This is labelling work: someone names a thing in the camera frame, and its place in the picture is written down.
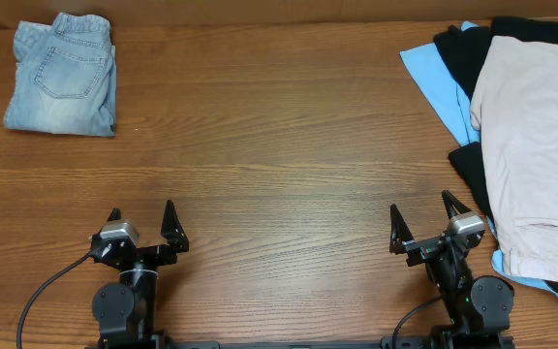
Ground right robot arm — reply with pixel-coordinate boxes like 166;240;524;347
381;190;514;349

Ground beige cotton shorts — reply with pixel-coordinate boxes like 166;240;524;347
470;36;558;282

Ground light blue garment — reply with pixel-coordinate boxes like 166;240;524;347
399;20;558;313

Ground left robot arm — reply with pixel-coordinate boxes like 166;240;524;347
90;200;189;349

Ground folded light blue jeans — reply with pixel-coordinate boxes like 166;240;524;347
3;13;117;137

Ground black garment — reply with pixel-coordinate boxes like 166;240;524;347
433;17;558;292

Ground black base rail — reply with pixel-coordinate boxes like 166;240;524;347
84;334;516;349

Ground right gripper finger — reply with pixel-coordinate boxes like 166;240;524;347
442;190;471;218
389;205;414;254

